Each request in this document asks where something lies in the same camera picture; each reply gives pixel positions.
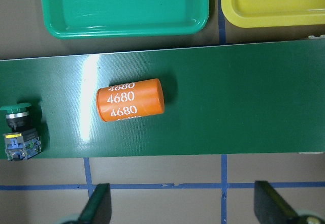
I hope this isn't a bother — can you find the yellow tray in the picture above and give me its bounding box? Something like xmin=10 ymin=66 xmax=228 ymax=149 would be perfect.
xmin=221 ymin=0 xmax=324 ymax=28

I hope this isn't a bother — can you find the orange cylinder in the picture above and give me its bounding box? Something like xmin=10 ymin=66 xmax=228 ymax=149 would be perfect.
xmin=96 ymin=78 xmax=165 ymax=122

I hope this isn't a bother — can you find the green conveyor belt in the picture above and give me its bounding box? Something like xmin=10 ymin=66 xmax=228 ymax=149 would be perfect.
xmin=1 ymin=39 xmax=324 ymax=158

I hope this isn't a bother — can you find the green tray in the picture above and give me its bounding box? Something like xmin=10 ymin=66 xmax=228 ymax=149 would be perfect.
xmin=42 ymin=0 xmax=209 ymax=39

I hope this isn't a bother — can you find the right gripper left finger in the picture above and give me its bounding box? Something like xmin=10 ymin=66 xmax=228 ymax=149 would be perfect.
xmin=77 ymin=183 xmax=112 ymax=224

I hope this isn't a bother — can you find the green push button switch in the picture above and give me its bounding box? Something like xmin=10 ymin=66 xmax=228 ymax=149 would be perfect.
xmin=1 ymin=103 xmax=42 ymax=161

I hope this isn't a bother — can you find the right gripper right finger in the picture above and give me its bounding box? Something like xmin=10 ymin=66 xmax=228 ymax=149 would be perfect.
xmin=253 ymin=181 xmax=304 ymax=224

